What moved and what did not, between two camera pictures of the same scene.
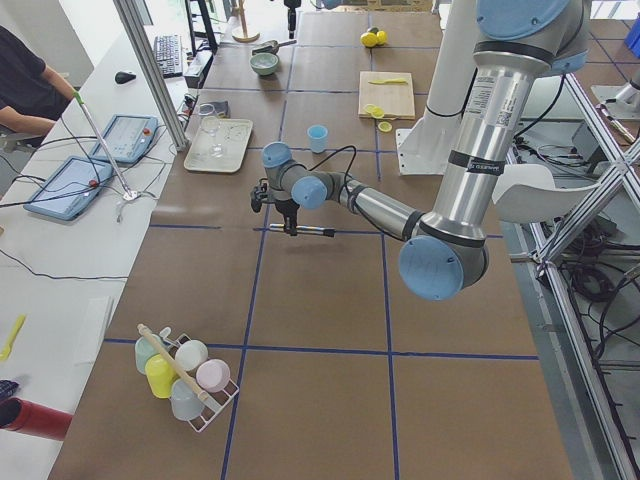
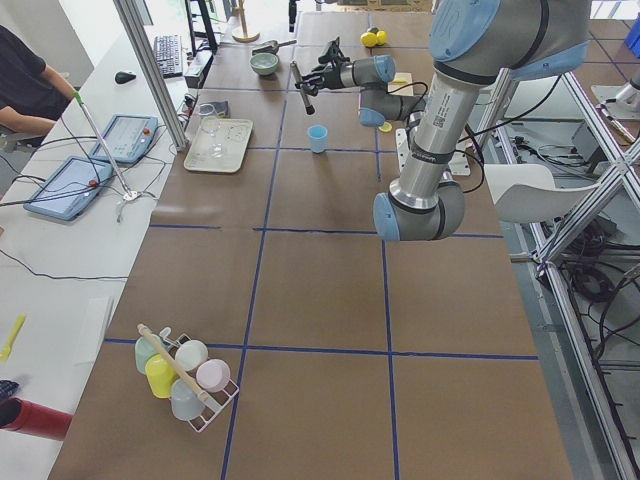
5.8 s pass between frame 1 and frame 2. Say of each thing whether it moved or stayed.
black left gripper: moved
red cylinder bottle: stayed
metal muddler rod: moved
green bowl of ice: stayed
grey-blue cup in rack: stayed
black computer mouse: stayed
